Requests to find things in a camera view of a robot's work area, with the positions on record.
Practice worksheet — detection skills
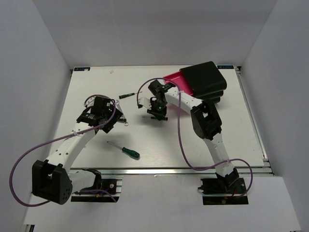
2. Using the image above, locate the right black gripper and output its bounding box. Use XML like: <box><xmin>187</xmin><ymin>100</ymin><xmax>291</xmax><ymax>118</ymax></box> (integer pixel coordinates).
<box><xmin>147</xmin><ymin>100</ymin><xmax>167</xmax><ymax>120</ymax></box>

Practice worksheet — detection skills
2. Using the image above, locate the blue corner label left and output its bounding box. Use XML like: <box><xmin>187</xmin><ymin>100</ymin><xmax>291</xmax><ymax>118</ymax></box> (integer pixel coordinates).
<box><xmin>73</xmin><ymin>67</ymin><xmax>90</xmax><ymax>72</ymax></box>

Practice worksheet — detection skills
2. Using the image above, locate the blue corner label right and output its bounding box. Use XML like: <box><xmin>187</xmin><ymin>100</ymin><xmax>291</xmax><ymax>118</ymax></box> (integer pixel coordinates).
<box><xmin>217</xmin><ymin>65</ymin><xmax>234</xmax><ymax>70</ymax></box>

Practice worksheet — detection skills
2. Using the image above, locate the silver combination wrench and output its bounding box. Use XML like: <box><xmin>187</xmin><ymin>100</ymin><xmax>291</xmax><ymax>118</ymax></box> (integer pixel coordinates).
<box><xmin>115</xmin><ymin>100</ymin><xmax>129</xmax><ymax>126</ymax></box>

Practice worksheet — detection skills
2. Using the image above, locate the small green precision screwdriver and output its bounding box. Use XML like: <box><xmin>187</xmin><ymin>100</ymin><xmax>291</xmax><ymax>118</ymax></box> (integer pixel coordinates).
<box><xmin>118</xmin><ymin>92</ymin><xmax>137</xmax><ymax>100</ymax></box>

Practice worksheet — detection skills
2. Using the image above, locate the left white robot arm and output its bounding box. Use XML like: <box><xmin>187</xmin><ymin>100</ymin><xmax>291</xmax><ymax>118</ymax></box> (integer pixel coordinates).
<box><xmin>32</xmin><ymin>96</ymin><xmax>123</xmax><ymax>205</ymax></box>

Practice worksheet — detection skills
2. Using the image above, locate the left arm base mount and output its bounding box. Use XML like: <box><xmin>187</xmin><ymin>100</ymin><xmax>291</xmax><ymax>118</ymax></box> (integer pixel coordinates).
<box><xmin>70</xmin><ymin>175</ymin><xmax>123</xmax><ymax>203</ymax></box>

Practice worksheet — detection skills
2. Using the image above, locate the pink top drawer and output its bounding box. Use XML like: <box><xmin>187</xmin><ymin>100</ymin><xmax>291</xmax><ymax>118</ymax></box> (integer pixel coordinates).
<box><xmin>163</xmin><ymin>70</ymin><xmax>194</xmax><ymax>96</ymax></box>

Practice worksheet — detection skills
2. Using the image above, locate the blue corner label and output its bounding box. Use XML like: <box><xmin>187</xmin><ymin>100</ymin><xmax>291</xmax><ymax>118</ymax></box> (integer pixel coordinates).
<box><xmin>73</xmin><ymin>67</ymin><xmax>90</xmax><ymax>72</ymax></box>
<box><xmin>217</xmin><ymin>65</ymin><xmax>234</xmax><ymax>70</ymax></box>

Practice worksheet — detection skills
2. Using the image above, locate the large green-handled screwdriver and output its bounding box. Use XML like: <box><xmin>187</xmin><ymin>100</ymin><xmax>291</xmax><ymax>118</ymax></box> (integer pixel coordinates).
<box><xmin>107</xmin><ymin>141</ymin><xmax>140</xmax><ymax>160</ymax></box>

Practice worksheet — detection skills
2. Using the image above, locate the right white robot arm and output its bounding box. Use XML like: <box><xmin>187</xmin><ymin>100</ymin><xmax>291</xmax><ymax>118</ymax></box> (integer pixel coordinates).
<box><xmin>147</xmin><ymin>79</ymin><xmax>239</xmax><ymax>193</ymax></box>

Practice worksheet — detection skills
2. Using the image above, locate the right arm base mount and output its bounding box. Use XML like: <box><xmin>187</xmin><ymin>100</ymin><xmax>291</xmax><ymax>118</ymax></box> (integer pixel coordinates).
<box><xmin>197</xmin><ymin>178</ymin><xmax>249</xmax><ymax>205</ymax></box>

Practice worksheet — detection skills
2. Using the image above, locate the black drawer cabinet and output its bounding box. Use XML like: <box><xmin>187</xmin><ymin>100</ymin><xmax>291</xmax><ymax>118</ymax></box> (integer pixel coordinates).
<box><xmin>180</xmin><ymin>61</ymin><xmax>227</xmax><ymax>103</ymax></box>

